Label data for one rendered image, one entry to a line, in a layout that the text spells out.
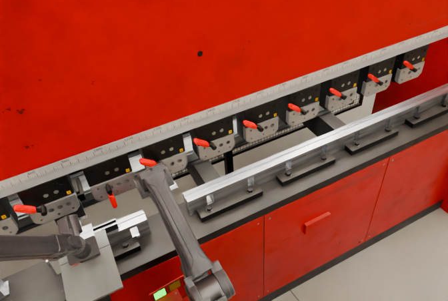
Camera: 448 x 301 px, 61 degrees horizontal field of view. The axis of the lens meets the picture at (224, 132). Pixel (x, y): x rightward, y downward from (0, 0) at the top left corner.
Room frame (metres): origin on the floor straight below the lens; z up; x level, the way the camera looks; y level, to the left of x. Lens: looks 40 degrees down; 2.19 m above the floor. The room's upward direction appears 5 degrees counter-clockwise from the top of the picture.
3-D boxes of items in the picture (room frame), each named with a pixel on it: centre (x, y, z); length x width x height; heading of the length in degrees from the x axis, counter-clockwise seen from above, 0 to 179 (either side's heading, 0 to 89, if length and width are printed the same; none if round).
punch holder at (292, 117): (1.28, -0.32, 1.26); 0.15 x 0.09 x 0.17; 114
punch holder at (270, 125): (1.20, -0.14, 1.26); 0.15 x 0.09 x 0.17; 114
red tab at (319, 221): (1.16, -0.43, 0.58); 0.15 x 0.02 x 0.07; 114
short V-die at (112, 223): (0.91, 0.54, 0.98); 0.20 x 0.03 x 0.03; 114
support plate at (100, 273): (0.76, 0.51, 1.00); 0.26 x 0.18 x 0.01; 24
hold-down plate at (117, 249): (0.86, 0.51, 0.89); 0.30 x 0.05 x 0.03; 114
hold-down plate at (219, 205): (1.08, 0.00, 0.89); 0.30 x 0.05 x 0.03; 114
